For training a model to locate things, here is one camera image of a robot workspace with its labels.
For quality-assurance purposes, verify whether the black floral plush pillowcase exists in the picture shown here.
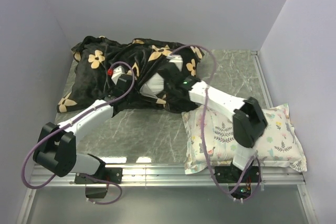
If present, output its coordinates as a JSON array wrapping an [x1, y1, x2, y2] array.
[[57, 36, 204, 113]]

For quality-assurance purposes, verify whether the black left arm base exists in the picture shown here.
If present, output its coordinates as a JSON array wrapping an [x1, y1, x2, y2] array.
[[74, 167, 123, 202]]

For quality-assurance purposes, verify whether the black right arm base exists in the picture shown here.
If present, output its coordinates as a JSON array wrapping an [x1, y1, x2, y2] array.
[[214, 165, 261, 202]]

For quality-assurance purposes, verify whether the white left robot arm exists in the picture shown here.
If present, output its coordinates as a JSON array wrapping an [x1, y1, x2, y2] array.
[[33, 74, 135, 183]]

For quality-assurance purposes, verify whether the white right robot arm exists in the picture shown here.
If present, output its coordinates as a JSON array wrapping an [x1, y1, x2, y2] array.
[[157, 63, 268, 182]]

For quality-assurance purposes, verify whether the white animal print pillow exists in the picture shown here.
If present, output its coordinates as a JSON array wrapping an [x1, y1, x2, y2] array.
[[182, 104, 307, 175]]

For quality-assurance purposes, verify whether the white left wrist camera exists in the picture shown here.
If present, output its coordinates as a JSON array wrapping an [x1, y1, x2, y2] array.
[[107, 66, 125, 82]]

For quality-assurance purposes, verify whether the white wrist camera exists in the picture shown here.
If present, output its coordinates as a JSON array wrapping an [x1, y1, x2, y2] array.
[[167, 55, 183, 71], [107, 66, 125, 82]]

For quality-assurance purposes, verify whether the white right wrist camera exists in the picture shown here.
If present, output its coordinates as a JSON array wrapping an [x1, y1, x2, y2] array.
[[167, 55, 183, 71]]

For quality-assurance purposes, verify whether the aluminium side rail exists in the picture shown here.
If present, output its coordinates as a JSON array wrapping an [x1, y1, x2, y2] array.
[[250, 50, 273, 108]]

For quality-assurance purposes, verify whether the aluminium mounting rail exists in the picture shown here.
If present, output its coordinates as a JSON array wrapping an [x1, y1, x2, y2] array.
[[29, 164, 306, 187]]

